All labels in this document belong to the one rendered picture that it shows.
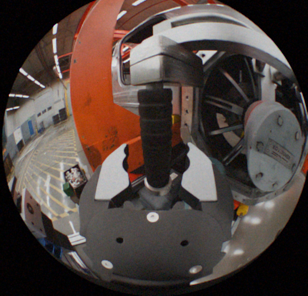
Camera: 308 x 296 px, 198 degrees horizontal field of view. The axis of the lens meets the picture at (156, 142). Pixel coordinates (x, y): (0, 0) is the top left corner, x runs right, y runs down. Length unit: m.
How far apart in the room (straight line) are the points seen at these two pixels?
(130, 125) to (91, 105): 0.20
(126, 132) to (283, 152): 0.50
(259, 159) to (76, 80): 0.46
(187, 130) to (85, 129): 0.34
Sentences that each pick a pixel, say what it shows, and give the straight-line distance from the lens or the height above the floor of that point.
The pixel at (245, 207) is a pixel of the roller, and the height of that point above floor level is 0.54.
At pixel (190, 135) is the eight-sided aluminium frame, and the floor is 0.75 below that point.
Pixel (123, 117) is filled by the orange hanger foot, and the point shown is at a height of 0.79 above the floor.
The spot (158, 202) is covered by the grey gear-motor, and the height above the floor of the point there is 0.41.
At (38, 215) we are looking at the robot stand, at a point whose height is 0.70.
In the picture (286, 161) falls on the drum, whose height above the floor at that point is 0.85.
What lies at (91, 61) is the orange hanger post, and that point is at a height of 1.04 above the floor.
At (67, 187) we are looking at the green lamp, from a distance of 0.41.
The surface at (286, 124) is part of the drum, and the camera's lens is 0.16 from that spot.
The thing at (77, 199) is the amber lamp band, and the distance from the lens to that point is 0.45.
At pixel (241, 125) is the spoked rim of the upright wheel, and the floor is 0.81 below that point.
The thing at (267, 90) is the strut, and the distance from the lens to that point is 0.30.
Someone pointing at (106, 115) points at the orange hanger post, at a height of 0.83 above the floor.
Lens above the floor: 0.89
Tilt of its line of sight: 29 degrees down
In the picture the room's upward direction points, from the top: 2 degrees counter-clockwise
